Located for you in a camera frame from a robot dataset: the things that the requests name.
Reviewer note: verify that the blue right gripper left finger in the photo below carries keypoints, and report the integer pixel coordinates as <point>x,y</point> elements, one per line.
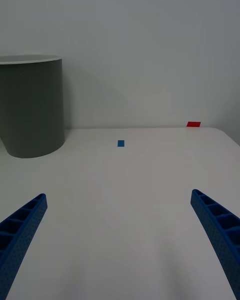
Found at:
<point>22,237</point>

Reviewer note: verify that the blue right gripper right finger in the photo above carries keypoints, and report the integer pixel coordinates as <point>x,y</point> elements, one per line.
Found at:
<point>220,230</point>

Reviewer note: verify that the grey plastic waste bin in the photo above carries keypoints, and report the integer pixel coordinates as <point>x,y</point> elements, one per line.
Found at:
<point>32,110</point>

